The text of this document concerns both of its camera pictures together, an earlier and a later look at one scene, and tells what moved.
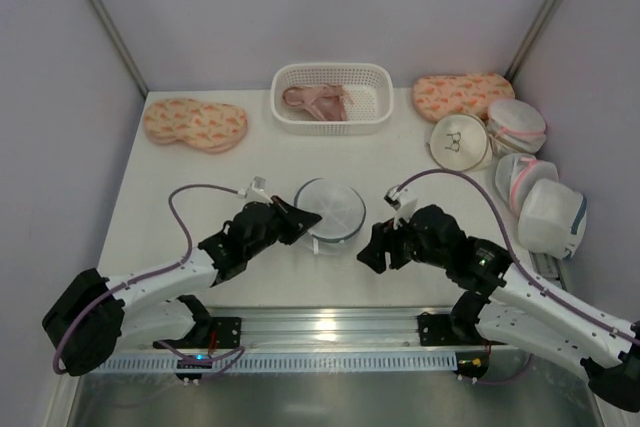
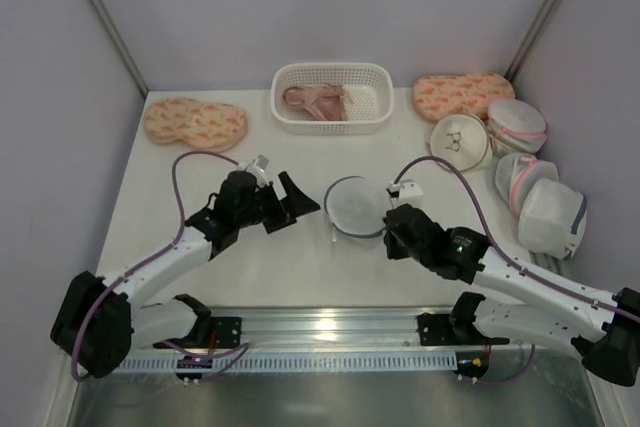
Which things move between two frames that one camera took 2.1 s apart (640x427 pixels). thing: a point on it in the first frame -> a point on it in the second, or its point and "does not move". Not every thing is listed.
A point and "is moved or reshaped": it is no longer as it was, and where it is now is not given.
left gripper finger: (291, 233) -> (273, 225)
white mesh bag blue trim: (340, 208) is moved or reshaped
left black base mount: (209, 333) does not move
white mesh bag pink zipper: (516, 127) does not move
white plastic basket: (332, 99) does not move
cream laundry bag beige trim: (460, 143) does not move
